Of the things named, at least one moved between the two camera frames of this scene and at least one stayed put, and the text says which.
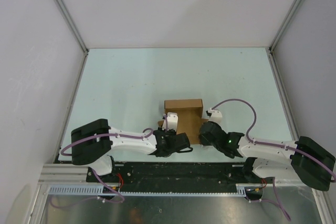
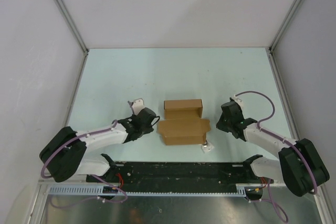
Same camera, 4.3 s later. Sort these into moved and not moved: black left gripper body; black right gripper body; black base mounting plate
Moved: black left gripper body; black right gripper body
Not moved: black base mounting plate
